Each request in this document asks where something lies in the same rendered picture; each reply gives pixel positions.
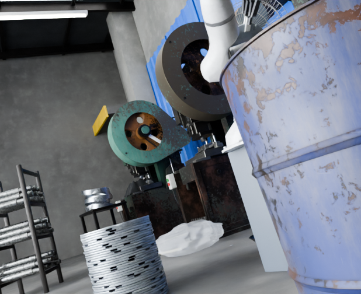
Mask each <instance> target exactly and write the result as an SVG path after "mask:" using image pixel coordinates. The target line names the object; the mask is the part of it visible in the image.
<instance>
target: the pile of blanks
mask: <svg viewBox="0 0 361 294"><path fill-rule="evenodd" d="M149 218H150V217H148V218H144V219H140V220H137V221H134V222H130V223H127V224H124V225H120V226H116V227H113V228H110V229H107V230H103V231H100V232H96V233H93V234H89V235H87V236H83V237H81V242H82V243H83V248H84V251H87V252H84V255H85V258H86V264H87V266H88V270H89V276H90V278H91V282H92V289H93V293H94V294H167V293H168V291H169V288H168V284H167V280H166V275H165V272H164V267H163V266H162V260H161V259H160V258H161V257H160V255H159V254H158V252H159V250H158V246H157V243H156V241H155V236H154V234H152V233H153V231H154V230H153V229H152V223H151V221H150V220H149Z"/></svg>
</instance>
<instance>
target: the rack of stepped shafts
mask: <svg viewBox="0 0 361 294"><path fill-rule="evenodd" d="M16 168H17V171H18V176H19V181H20V186H21V188H15V189H12V190H8V191H3V188H2V183H1V181H0V218H4V221H5V227H2V228H0V251H2V250H7V249H10V250H11V255H12V260H13V261H10V262H7V263H4V264H2V266H0V270H2V269H3V270H2V271H1V272H0V276H2V277H1V278H0V294H2V291H1V288H3V287H5V286H7V285H9V284H12V283H14V282H16V281H17V283H18V288H19V294H25V292H24V288H23V283H22V278H24V277H28V276H31V275H34V274H36V273H38V272H40V277H41V282H42V286H43V290H44V293H49V288H48V283H47V278H46V274H48V273H50V272H52V271H54V270H57V275H58V280H59V283H62V282H64V280H63V275H62V272H61V267H60V264H61V260H60V259H58V254H57V249H56V246H55V241H54V236H53V231H54V229H53V228H51V223H50V218H49V215H48V210H47V205H46V200H45V197H44V192H43V188H42V184H41V179H40V175H39V171H34V172H32V171H28V170H26V169H23V168H22V165H21V164H19V165H16ZM23 174H28V175H30V176H34V177H35V178H36V183H37V186H36V185H33V186H31V185H29V186H26V183H25V178H24V175H23ZM32 206H36V207H42V209H43V213H44V218H37V219H33V215H32V210H31V207H32ZM23 208H26V213H27V218H28V220H26V221H24V222H20V223H16V224H13V225H10V221H9V216H8V213H10V212H13V211H17V210H20V209H23ZM1 213H3V214H1ZM48 237H49V239H50V244H51V249H52V250H50V251H47V252H44V253H43V252H41V251H40V246H39V241H38V239H44V238H48ZM30 239H32V240H33V245H34V250H35V253H36V254H34V255H30V256H27V257H24V258H20V259H18V258H17V255H16V250H15V244H16V243H20V242H24V241H27V240H30ZM3 246H4V247H3ZM51 255H52V256H51ZM48 256H50V257H48ZM53 260H54V261H53ZM45 270H46V271H45Z"/></svg>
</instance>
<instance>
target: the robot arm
mask: <svg viewBox="0 0 361 294"><path fill-rule="evenodd" d="M260 3H261V0H242V14H244V23H245V31H244V32H250V29H251V24H252V18H253V17H256V15H257V13H258V9H259V6H260ZM200 4H201V9H202V15H203V19H204V22H205V27H206V30H207V33H208V35H209V42H210V47H209V50H208V53H207V55H206V56H205V58H204V60H203V61H202V63H201V72H202V75H203V77H204V78H205V80H207V81H208V82H219V78H220V74H221V71H222V70H223V68H224V66H225V65H226V63H227V62H228V61H229V60H230V58H231V57H232V56H233V55H234V54H235V53H236V52H237V51H238V50H239V49H240V48H241V47H242V46H243V45H244V44H246V43H247V42H244V43H241V44H239V45H235V46H233V47H231V46H232V45H233V44H234V43H235V41H236V39H237V38H238V36H239V27H238V23H237V19H236V16H235V11H234V8H233V5H232V2H231V0H200ZM225 140H226V143H227V146H225V147H224V150H222V153H227V152H232V151H234V150H236V149H238V148H241V147H243V146H244V143H243V141H242V138H241V135H240V133H239V130H238V127H237V124H236V122H235V119H234V123H233V124H232V126H231V128H230V129H229V131H228V132H227V134H226V136H225Z"/></svg>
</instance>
